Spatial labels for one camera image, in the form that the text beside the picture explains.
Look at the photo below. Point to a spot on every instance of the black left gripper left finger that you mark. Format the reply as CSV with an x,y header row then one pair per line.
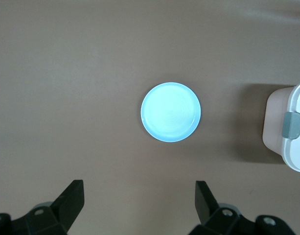
x,y
66,208

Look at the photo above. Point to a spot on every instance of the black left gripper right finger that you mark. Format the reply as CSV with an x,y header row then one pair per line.
x,y
208,215

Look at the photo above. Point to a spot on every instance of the light blue round plate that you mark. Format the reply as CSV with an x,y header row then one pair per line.
x,y
170,112

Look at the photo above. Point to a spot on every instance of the white storage box with lid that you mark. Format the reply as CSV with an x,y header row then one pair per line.
x,y
296,137

